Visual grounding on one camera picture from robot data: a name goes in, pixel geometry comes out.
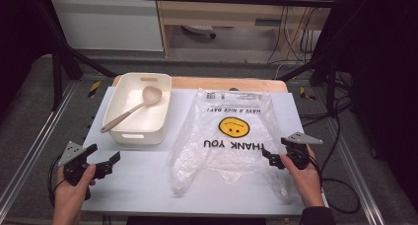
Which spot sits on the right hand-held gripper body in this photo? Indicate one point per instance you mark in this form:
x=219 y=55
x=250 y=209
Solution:
x=300 y=139

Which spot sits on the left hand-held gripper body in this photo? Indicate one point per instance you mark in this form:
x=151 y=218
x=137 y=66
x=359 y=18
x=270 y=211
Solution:
x=73 y=154

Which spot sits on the white plastic bin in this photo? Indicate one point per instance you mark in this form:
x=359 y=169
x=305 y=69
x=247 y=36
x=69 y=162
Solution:
x=144 y=126

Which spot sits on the clear plastic bag smiley print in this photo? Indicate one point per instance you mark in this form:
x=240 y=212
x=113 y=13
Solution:
x=213 y=159

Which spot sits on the beige soup spoon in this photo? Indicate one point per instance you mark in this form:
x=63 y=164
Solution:
x=150 y=96

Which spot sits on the person's right hand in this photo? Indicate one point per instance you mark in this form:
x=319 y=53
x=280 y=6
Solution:
x=309 y=185

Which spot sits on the person's left hand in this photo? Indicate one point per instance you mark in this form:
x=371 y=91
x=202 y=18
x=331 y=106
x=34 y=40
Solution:
x=70 y=198

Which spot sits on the black curtain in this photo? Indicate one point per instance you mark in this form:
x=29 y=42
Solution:
x=381 y=87

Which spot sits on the wooden board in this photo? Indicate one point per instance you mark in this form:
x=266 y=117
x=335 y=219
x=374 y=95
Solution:
x=210 y=83

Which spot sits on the white cabinet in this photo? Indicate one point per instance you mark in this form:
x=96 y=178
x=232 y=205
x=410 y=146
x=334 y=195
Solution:
x=108 y=24

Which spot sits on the grey chair base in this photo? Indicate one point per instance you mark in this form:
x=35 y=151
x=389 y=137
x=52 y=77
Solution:
x=198 y=30

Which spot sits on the aluminium rail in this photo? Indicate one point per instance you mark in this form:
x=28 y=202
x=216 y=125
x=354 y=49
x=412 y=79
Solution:
x=36 y=142
x=355 y=165

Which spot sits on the black frame post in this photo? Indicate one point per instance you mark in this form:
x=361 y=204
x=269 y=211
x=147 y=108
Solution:
x=331 y=90
x=57 y=83

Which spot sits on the black slanted frame strut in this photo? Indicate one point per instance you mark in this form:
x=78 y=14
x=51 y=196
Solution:
x=305 y=69
x=75 y=55

